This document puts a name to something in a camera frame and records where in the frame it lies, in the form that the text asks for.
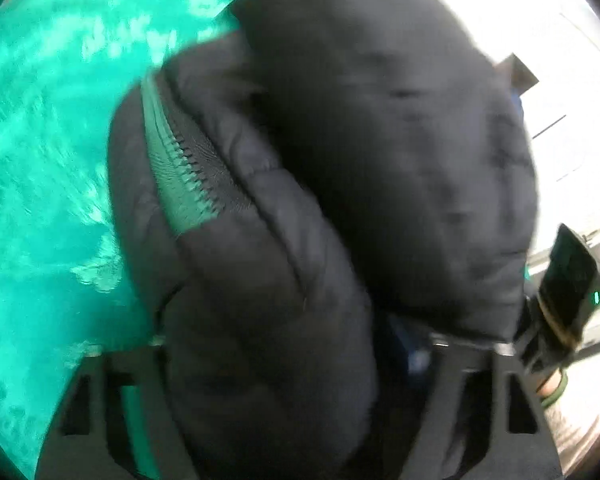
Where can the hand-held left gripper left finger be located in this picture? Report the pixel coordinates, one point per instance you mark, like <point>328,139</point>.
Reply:
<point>130,362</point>

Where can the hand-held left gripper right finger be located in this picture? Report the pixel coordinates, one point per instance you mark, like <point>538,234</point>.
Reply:
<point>475,362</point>

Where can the black puffer jacket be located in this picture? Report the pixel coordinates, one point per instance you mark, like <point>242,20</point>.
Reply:
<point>330,185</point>

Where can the person's right forearm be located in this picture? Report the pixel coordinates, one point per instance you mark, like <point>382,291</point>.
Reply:
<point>551,389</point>

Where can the brown wooden headboard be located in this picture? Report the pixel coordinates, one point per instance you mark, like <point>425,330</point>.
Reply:
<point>520,72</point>

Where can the green floral bedspread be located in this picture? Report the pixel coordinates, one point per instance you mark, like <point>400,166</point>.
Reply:
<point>45,160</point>

